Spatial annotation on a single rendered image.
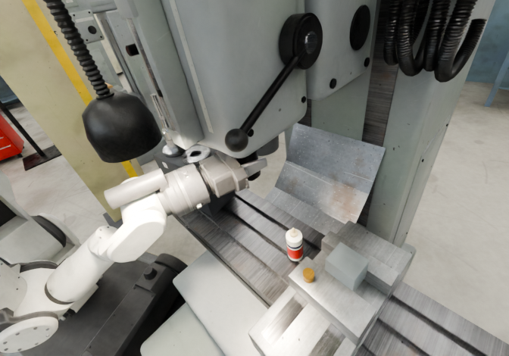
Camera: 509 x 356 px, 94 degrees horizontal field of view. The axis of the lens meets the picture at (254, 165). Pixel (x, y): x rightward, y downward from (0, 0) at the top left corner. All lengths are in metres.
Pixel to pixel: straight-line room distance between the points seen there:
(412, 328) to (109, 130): 0.62
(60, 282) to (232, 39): 0.49
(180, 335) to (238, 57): 0.78
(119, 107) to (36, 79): 1.80
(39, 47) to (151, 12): 1.74
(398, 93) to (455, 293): 1.40
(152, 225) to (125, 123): 0.22
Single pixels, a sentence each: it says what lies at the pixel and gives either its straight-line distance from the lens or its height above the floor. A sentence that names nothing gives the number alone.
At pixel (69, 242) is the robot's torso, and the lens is 1.06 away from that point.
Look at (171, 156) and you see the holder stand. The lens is 0.80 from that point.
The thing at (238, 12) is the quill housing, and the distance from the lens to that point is 0.32.
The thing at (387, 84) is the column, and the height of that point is 1.29.
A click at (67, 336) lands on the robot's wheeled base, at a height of 0.57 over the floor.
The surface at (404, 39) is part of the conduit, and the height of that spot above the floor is 1.43.
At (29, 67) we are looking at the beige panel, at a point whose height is 1.35.
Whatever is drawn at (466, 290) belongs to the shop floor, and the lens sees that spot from 1.92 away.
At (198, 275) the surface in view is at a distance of 0.80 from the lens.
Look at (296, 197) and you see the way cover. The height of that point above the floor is 0.90.
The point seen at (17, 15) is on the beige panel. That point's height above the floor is 1.60.
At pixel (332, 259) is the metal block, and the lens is 0.50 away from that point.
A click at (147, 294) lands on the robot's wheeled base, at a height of 0.59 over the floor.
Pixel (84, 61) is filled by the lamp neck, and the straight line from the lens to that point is 0.29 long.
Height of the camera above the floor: 1.53
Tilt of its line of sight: 36 degrees down
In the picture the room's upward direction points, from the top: 11 degrees counter-clockwise
